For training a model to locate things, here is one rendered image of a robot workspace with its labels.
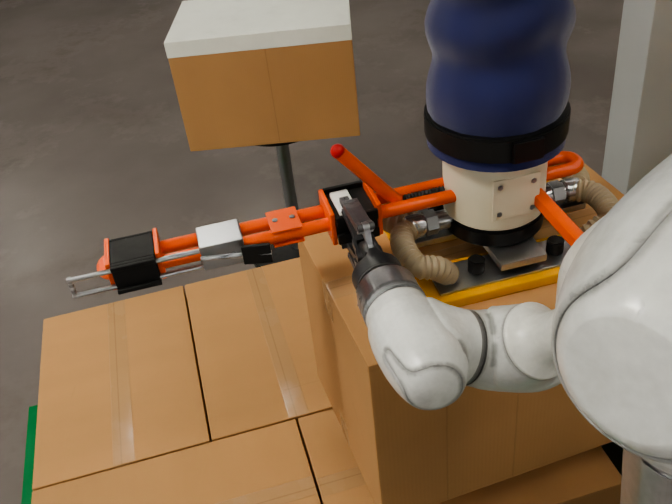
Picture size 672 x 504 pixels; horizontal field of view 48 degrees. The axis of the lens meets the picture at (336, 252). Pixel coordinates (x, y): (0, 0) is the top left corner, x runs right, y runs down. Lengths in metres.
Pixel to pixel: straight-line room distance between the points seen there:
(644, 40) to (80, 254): 2.39
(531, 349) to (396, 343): 0.17
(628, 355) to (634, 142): 2.37
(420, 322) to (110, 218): 2.87
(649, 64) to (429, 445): 1.63
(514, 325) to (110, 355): 1.32
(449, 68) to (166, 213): 2.61
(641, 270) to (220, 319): 1.77
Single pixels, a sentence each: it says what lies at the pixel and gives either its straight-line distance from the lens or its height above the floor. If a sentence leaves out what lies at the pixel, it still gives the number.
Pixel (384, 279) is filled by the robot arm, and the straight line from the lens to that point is 1.02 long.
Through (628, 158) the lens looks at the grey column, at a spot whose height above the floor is 0.50.
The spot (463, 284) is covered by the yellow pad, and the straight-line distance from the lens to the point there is 1.25.
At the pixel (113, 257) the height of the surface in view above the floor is 1.22.
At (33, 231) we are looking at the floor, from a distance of 3.79.
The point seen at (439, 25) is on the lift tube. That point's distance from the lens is 1.12.
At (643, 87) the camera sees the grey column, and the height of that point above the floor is 0.77.
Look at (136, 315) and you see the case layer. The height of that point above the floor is 0.54.
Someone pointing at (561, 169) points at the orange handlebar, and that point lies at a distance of 1.33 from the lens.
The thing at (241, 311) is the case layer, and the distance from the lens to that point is 2.10.
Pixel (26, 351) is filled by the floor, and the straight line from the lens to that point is 3.11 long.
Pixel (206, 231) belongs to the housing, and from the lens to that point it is 1.22.
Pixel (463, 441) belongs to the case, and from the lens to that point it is 1.37.
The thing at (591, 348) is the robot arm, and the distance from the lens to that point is 0.40.
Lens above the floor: 1.89
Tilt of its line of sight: 37 degrees down
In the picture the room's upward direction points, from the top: 7 degrees counter-clockwise
